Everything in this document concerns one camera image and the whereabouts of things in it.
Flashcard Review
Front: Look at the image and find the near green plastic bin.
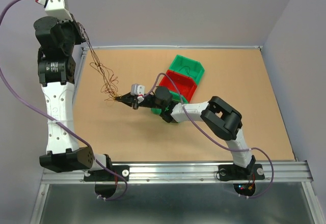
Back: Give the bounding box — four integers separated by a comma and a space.
151, 86, 188, 123

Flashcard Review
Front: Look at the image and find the red plastic bin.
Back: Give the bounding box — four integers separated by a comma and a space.
159, 70, 197, 102

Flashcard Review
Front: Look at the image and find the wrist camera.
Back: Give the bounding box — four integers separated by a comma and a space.
130, 83, 145, 103
45, 0, 73, 22

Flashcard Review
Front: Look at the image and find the purple cable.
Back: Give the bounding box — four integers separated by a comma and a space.
0, 0, 128, 202
142, 72, 275, 200

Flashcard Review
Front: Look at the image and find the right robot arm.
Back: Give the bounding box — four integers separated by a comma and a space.
115, 84, 255, 178

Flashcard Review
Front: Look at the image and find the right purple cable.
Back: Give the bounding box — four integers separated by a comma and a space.
142, 72, 275, 200

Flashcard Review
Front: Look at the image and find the green plastic bin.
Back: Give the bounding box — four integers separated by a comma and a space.
151, 86, 188, 123
169, 55, 205, 85

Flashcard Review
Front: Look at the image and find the far green plastic bin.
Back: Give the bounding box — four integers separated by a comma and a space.
169, 55, 205, 85

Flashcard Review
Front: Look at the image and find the black wire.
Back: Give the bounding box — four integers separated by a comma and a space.
179, 66, 196, 78

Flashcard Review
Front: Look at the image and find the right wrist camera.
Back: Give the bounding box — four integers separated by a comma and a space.
130, 83, 145, 103

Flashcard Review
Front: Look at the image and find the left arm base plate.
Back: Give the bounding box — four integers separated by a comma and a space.
84, 165, 130, 182

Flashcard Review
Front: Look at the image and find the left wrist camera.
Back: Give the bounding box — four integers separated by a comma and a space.
45, 0, 73, 22

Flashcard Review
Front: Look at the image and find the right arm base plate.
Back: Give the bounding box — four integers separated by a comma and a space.
216, 164, 265, 182

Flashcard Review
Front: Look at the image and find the aluminium mounting rail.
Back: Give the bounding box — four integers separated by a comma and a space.
41, 161, 313, 184

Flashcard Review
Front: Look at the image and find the red brown wire bundle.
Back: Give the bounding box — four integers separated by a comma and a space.
76, 22, 122, 105

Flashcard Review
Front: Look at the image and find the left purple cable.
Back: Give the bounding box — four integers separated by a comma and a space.
0, 0, 128, 202

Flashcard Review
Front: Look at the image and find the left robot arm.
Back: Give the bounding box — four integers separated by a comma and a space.
34, 16, 113, 180

